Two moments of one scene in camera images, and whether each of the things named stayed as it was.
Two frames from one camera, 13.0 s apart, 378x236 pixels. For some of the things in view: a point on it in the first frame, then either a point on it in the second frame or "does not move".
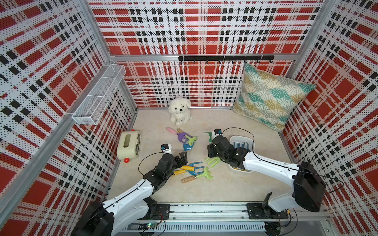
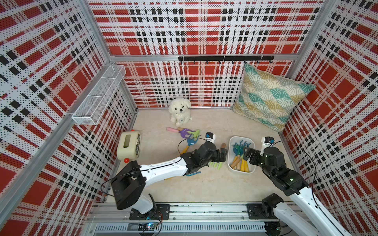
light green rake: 191,140 → 196,133
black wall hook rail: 225,58 does not move
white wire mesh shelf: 90,110 does not move
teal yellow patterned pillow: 268,99 does not move
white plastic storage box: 242,141 does not move
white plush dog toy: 179,109 does not move
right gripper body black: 213,152 → 259,160
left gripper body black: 176,163 → 214,157
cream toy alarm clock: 128,145 does not move
